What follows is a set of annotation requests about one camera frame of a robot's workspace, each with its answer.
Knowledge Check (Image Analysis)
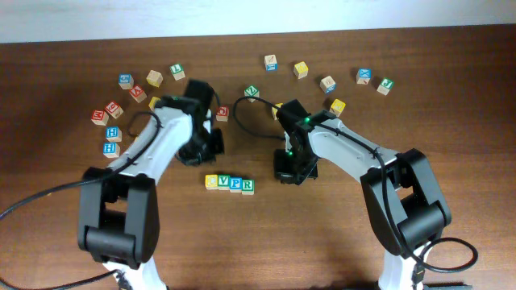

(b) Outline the yellow C letter block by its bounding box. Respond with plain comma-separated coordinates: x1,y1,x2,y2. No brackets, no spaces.
205,174,218,190

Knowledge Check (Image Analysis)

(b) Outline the green V letter block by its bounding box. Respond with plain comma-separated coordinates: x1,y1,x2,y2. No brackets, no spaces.
218,174,231,190

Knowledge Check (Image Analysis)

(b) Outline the blue P letter block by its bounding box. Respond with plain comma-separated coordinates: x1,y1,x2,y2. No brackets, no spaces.
229,176,243,193

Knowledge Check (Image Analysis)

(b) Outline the green R letter block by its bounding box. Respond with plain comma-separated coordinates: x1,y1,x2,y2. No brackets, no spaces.
241,180,255,195

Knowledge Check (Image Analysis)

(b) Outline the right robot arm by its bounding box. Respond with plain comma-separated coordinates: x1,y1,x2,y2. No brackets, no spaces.
274,100,452,289

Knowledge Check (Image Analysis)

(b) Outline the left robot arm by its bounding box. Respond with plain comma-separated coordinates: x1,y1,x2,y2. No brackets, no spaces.
77,80,224,289

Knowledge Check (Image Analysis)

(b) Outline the red O block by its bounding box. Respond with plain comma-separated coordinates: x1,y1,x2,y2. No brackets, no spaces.
216,106,229,122

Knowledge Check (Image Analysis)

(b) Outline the yellow cluster block left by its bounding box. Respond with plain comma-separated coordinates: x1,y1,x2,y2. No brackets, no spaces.
272,103,283,121

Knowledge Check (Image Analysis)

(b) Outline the yellow block upper left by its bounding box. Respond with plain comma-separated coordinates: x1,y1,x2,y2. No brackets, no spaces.
148,97,160,111

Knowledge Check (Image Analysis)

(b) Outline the green Z block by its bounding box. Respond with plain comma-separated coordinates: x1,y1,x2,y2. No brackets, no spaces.
244,85,260,97

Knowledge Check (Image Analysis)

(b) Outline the green L block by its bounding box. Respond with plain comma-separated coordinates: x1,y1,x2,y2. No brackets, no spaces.
169,64,185,81

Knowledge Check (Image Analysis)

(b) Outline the plain wood yellow block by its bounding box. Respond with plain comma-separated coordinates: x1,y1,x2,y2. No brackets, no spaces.
146,70,163,88

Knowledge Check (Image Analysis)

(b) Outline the red X block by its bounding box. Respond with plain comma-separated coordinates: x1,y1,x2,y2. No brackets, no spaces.
129,85,147,103

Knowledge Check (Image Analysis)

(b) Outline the upper blue H block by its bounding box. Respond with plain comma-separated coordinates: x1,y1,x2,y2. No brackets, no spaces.
106,126,122,143

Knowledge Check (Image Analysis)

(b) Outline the blue h block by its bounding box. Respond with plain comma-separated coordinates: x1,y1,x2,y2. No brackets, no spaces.
102,143,120,159
106,126,122,143

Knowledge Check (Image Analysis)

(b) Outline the wood block blue edge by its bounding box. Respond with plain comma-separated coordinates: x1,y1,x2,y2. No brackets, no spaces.
319,76,336,93

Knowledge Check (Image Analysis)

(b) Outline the lower blue H block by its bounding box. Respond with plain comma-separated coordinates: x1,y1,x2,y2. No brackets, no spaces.
102,143,120,159

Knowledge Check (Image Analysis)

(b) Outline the yellow block top right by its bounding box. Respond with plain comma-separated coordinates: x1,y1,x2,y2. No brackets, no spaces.
293,61,309,79

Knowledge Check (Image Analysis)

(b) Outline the red 9 block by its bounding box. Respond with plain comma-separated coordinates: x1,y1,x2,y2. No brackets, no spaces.
105,101,123,118

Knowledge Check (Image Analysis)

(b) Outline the blue S block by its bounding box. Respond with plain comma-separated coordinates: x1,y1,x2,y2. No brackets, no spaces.
118,73,134,90

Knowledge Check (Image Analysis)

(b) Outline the wood block blue side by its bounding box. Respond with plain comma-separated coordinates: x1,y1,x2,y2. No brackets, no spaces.
264,55,277,72

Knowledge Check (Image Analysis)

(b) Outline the red M block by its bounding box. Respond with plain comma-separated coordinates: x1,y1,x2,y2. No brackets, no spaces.
91,110,109,126

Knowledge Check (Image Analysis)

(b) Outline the blue X block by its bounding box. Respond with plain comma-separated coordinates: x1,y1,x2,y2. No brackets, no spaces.
356,68,372,85

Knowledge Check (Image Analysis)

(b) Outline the green J block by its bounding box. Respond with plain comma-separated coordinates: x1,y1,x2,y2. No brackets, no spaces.
377,77,394,96

